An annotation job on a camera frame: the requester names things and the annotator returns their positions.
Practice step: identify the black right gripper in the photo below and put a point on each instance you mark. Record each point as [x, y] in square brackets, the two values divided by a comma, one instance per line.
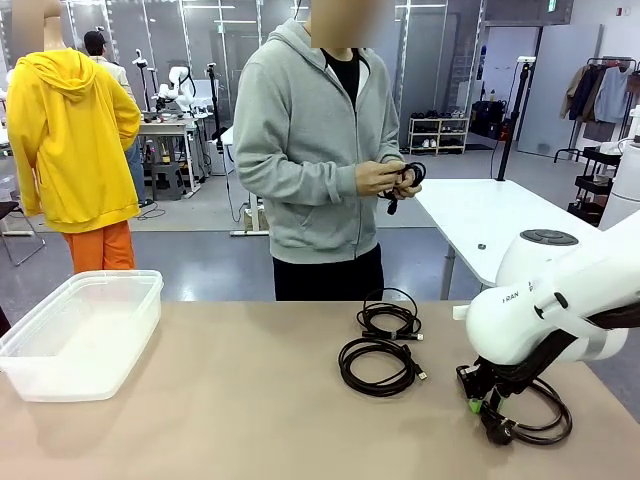
[470, 382]

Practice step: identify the person's left forearm grey sleeve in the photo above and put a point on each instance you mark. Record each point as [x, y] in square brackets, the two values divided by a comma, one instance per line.
[390, 150]

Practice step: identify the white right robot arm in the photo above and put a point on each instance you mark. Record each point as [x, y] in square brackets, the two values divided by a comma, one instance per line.
[500, 330]

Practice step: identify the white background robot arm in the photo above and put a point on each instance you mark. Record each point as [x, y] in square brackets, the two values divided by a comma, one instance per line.
[182, 87]

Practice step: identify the person's right forearm grey sleeve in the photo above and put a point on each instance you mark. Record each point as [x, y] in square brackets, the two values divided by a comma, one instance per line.
[300, 175]

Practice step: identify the person's left hand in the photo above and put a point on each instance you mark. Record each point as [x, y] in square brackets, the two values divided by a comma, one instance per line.
[411, 189]

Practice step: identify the person's right hand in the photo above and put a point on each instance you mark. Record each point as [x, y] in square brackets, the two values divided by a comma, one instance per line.
[372, 177]

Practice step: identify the white table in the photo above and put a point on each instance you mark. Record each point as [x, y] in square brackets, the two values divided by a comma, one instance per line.
[480, 210]

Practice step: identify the black utility cart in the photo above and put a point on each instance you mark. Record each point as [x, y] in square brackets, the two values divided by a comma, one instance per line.
[595, 185]

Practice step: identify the black clothes rack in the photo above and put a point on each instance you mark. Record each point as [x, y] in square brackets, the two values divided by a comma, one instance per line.
[575, 145]

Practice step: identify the wooden shoe rack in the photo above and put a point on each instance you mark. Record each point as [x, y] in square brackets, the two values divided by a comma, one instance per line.
[440, 132]

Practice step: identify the black luggage bags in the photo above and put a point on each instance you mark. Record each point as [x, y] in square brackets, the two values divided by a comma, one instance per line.
[487, 120]

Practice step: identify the person in grey hoodie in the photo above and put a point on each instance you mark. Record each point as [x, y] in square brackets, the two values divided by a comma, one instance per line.
[300, 150]

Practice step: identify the navy hanging jacket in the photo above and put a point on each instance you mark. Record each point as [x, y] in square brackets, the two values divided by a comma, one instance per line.
[585, 95]

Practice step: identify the light blue hanging sweater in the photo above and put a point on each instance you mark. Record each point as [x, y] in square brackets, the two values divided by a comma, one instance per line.
[612, 95]

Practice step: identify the white standing desk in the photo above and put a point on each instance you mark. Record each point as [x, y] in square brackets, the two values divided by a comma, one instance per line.
[227, 137]

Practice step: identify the grey step stool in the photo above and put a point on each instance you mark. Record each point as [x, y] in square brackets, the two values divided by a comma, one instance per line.
[165, 177]

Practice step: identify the thin black tripod pole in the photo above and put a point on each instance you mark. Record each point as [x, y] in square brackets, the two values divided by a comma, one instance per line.
[215, 105]

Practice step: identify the clear plastic storage container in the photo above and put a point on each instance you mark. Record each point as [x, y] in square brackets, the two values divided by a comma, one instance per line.
[80, 345]

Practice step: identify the orange trousers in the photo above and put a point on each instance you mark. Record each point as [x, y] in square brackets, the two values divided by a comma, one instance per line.
[100, 247]

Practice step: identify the grey workbench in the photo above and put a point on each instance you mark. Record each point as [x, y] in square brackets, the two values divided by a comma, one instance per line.
[165, 127]

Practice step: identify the yellow hoodie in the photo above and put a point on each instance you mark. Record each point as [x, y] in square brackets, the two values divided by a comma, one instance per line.
[70, 150]

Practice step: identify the beige mannequin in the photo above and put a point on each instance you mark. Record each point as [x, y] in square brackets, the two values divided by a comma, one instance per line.
[55, 37]

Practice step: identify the white cylindrical pedestal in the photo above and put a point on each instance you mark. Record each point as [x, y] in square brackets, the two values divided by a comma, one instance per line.
[622, 190]

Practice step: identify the black camera stand pole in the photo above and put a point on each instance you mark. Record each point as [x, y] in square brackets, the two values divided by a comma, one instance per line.
[512, 125]

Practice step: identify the black tripod with camera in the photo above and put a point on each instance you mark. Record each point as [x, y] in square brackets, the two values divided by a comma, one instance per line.
[142, 62]

